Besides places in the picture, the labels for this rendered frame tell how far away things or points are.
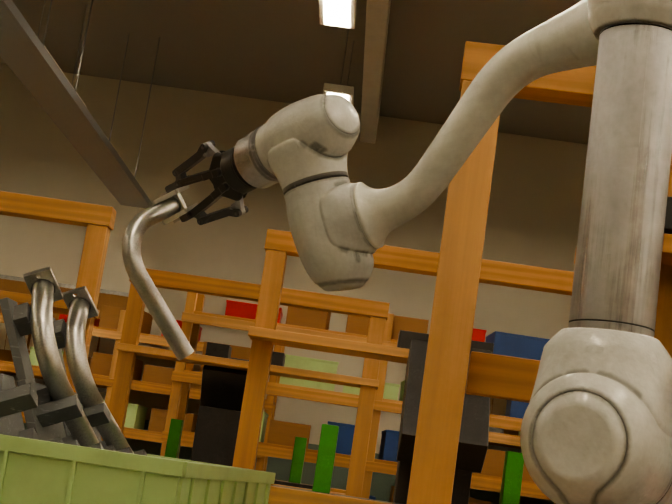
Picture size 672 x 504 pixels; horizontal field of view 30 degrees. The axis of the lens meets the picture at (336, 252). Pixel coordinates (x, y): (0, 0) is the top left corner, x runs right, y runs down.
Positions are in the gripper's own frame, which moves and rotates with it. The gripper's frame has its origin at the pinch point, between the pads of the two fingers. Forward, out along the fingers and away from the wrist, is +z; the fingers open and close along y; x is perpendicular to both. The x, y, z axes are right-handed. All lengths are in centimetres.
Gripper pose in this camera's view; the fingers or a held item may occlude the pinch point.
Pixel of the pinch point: (175, 204)
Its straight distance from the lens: 212.8
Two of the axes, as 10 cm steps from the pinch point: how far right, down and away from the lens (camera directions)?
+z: -6.9, 2.9, 6.7
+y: -4.4, -8.9, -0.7
